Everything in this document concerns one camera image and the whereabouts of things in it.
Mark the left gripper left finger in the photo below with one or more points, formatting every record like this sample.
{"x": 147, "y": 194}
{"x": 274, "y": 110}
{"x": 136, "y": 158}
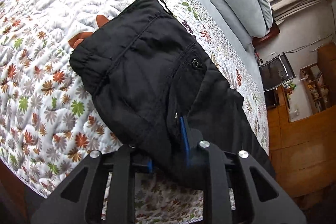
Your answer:
{"x": 123, "y": 164}

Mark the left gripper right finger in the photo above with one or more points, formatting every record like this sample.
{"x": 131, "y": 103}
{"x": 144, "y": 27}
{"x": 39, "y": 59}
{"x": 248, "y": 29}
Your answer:
{"x": 208, "y": 161}

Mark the black pants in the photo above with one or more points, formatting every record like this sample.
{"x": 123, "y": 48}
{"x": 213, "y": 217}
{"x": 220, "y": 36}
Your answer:
{"x": 145, "y": 72}

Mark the wooden cabinet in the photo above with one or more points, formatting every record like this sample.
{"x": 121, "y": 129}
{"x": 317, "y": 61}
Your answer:
{"x": 303, "y": 152}

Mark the black mesh office chair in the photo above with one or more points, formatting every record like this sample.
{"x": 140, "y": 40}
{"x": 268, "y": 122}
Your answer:
{"x": 276, "y": 72}

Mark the wooden shelf with items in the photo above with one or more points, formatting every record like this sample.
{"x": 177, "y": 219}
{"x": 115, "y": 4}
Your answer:
{"x": 316, "y": 88}

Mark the floral quilted bedspread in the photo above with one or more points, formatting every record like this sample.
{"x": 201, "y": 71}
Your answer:
{"x": 48, "y": 121}

